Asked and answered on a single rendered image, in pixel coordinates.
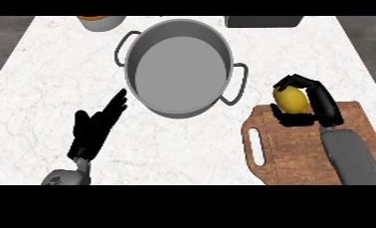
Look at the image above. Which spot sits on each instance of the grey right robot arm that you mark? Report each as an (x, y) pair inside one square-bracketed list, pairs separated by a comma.
[(349, 157)]

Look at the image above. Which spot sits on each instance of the grey metal pot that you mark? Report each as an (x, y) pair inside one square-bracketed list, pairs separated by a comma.
[(182, 69)]

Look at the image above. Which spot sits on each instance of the brown wooden cutting board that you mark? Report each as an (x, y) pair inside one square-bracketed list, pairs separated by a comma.
[(294, 149)]

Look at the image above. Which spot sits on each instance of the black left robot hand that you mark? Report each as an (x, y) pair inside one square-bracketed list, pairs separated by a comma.
[(94, 129)]

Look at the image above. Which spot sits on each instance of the dark grey box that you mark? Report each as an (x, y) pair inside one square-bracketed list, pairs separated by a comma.
[(263, 21)]

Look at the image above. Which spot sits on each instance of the grey cup with orange top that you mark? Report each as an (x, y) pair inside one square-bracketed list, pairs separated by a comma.
[(101, 22)]

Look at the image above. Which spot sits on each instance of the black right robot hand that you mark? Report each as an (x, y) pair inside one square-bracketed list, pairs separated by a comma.
[(324, 106)]

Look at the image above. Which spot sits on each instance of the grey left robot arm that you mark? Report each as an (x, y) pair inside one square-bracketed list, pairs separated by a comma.
[(69, 175)]

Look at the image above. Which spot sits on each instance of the yellow lemon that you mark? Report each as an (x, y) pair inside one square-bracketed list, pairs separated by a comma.
[(291, 99)]

